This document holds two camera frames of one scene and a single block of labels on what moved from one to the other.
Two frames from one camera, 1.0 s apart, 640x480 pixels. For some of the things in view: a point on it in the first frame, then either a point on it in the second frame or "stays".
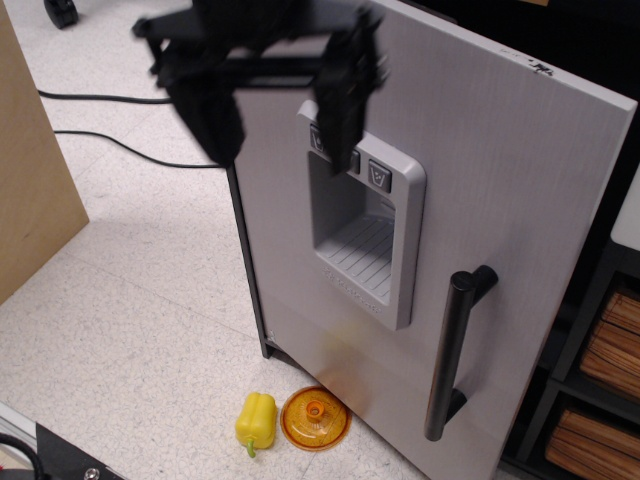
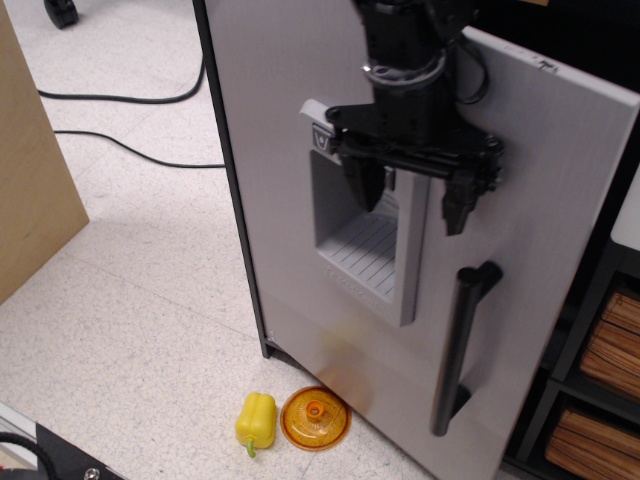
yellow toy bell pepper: (255, 421) stays
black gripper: (331, 45) -> (419, 126)
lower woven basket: (595, 449) stays
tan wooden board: (40, 212) stays
